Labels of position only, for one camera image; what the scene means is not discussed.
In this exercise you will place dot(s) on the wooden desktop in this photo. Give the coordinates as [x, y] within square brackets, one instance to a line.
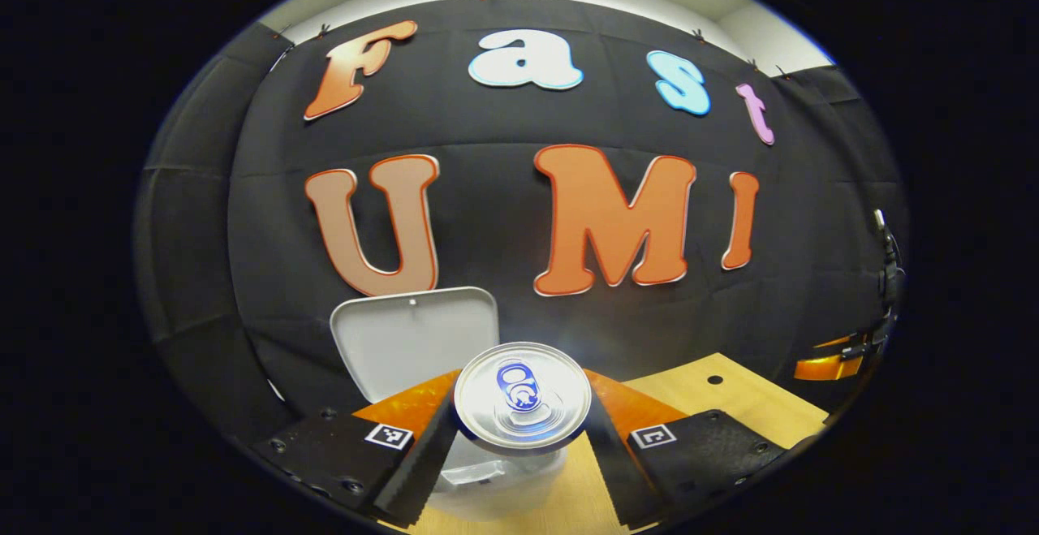
[730, 405]

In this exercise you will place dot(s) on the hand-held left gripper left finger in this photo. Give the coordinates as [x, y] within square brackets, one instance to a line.
[422, 462]

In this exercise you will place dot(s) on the white desktop garbage bin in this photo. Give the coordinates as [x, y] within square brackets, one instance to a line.
[406, 348]

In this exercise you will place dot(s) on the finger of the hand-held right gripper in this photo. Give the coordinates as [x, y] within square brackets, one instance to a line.
[828, 368]
[834, 343]

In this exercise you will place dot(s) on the black backdrop cloth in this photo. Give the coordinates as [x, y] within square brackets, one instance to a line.
[487, 129]

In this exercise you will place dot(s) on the blue pop can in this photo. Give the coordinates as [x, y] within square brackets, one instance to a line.
[519, 405]

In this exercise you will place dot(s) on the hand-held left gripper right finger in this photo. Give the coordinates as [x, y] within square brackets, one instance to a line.
[613, 470]

